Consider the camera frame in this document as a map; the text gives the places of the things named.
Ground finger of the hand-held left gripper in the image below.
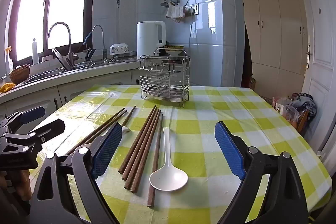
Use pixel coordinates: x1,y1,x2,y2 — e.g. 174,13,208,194
0,119,66,153
0,106,46,133

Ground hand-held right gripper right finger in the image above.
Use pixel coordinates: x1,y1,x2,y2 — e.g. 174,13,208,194
214,121,308,224

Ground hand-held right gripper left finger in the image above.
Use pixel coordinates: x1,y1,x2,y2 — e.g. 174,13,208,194
29,123,123,224

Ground dark brown wooden chopstick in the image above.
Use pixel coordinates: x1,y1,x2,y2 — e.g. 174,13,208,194
77,111,128,149
64,107,126,156

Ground large white spoon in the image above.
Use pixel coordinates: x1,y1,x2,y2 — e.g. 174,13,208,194
149,127,189,191

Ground steel wire utensil holder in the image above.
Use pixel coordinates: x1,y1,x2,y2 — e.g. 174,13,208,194
138,48,191,108

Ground person's left hand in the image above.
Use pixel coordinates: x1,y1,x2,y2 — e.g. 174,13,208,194
0,169,33,201

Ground green white checkered tablecloth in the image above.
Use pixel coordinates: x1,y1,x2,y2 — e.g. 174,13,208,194
29,84,332,224

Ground yellow cloth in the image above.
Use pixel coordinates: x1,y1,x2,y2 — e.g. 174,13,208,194
0,83,16,94

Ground wicker basket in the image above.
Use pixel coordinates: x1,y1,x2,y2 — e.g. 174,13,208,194
8,63,30,85

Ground steel kitchen sink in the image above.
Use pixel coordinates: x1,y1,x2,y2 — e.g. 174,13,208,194
16,61,105,88

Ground yellow spray bottle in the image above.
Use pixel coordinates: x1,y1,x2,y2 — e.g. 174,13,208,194
5,46,14,75

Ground white bottle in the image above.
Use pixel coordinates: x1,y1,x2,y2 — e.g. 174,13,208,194
32,38,40,65

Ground clear plastic bags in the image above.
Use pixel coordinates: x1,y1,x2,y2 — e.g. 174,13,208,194
272,97,300,127

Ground tall steel kitchen faucet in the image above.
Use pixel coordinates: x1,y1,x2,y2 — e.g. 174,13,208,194
47,21,79,64

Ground dark framed window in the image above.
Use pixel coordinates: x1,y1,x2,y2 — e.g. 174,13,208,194
0,0,99,64

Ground white patterned bowl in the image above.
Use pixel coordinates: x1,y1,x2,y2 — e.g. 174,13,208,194
109,43,130,54

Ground small steel faucet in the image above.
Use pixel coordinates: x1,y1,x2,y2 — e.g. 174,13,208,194
92,25,108,59

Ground yellow rimmed bowl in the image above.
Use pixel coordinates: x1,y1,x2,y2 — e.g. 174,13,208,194
164,45,185,56

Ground white electric kettle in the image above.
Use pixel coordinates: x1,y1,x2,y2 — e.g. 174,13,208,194
136,21,167,60

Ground white door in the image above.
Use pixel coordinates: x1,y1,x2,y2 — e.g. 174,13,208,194
299,0,336,161

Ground cream wardrobe cabinets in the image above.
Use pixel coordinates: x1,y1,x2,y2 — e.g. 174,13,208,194
236,0,309,88

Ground hanging white rag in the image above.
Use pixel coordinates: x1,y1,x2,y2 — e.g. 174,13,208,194
165,4,186,24

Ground wall socket with plug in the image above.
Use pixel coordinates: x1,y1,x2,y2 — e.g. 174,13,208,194
185,3,199,16

